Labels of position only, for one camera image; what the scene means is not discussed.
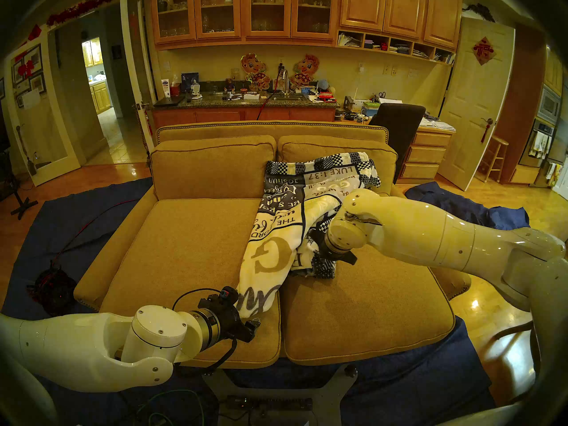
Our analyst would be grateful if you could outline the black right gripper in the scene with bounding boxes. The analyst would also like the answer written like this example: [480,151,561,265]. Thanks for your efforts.
[318,248,359,266]

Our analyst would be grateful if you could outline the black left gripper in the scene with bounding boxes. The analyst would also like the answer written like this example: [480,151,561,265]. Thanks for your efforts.
[201,296,262,343]

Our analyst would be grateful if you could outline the printed scripture fleece blanket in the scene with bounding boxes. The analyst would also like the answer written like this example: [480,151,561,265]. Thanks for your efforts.
[237,152,381,319]

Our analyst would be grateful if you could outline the mustard sofa seat cushion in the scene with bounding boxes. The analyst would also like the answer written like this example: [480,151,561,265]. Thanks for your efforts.
[100,199,282,369]
[280,199,456,366]

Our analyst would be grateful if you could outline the black power strip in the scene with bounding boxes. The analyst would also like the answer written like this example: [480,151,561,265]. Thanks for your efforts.
[226,396,313,412]

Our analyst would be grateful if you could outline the mustard sofa back cushion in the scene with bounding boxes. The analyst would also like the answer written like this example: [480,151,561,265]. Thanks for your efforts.
[151,135,278,201]
[277,135,398,197]

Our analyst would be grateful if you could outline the wooden desk with drawers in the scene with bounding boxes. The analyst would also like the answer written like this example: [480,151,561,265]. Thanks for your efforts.
[395,118,457,186]

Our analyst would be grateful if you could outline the crumpled navy cloth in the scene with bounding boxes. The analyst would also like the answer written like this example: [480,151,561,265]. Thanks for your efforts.
[405,181,531,231]

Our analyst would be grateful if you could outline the dark office chair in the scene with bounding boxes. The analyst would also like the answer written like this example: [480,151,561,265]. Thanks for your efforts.
[369,103,426,170]

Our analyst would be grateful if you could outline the granite top counter cabinet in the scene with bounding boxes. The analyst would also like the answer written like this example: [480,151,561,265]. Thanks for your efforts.
[149,91,340,129]

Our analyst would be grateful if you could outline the mustard fabric loveseat sofa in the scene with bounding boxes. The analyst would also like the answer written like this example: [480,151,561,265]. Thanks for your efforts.
[73,121,472,369]

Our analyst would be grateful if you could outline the wooden stool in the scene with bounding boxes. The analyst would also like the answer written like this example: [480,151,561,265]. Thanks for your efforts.
[475,136,509,183]

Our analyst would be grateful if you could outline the large navy floor cloth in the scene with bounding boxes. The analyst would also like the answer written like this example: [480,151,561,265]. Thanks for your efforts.
[2,177,495,426]

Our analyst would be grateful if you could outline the white panel door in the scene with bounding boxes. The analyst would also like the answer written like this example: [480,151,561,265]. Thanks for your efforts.
[438,17,516,191]

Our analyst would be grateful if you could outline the wooden cubby shelf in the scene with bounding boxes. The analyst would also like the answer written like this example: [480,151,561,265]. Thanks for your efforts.
[336,29,458,66]

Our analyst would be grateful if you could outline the red diamond door ornament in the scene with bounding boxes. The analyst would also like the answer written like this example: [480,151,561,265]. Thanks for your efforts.
[472,36,496,66]

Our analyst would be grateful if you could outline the black floor stand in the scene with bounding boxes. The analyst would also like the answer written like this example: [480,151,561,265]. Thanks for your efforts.
[0,150,39,220]

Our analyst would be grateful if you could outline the white glass french door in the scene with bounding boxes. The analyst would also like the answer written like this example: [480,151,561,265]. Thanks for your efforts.
[4,30,81,187]

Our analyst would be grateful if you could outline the red garland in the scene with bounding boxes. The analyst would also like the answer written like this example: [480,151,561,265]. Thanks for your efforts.
[47,0,120,27]

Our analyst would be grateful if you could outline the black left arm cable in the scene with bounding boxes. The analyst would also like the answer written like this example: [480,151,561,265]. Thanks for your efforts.
[172,288,238,377]

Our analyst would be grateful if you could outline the thin green cable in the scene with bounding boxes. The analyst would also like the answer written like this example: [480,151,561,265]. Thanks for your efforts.
[133,389,205,426]

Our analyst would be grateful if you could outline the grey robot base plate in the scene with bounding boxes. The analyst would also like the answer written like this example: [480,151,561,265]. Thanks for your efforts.
[203,364,358,426]

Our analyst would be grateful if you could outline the thin red cable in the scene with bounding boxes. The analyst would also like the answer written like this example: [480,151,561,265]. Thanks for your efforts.
[52,199,139,270]

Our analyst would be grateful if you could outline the cartoon pig wall decoration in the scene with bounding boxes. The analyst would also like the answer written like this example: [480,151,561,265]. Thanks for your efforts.
[291,54,320,89]
[241,53,270,91]

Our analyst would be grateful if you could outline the black cable spool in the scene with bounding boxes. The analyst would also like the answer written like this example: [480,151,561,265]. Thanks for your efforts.
[28,266,77,316]

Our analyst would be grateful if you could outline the wooden wall cabinets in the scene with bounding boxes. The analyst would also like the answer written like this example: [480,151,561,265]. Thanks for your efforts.
[150,0,463,52]

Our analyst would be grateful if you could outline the steel wall oven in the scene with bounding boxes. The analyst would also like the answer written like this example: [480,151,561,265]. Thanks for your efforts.
[530,84,563,168]

